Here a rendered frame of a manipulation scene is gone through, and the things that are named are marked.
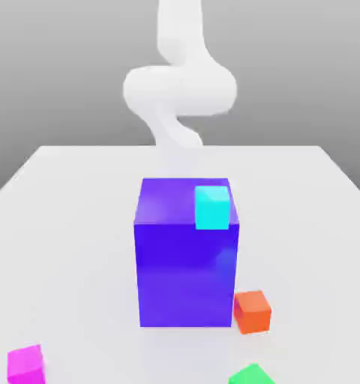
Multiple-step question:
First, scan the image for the large purple box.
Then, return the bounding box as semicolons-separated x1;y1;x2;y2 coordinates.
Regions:
133;177;240;329

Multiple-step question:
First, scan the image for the small green cube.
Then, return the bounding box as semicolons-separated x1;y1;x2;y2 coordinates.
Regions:
227;363;276;384

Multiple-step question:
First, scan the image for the small cyan cube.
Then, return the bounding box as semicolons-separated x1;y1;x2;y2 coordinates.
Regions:
194;185;231;231

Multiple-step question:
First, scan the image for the small orange cube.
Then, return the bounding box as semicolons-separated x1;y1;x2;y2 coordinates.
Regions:
232;289;272;335

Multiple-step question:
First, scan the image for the small magenta cube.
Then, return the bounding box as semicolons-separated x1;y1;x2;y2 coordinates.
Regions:
7;343;47;384

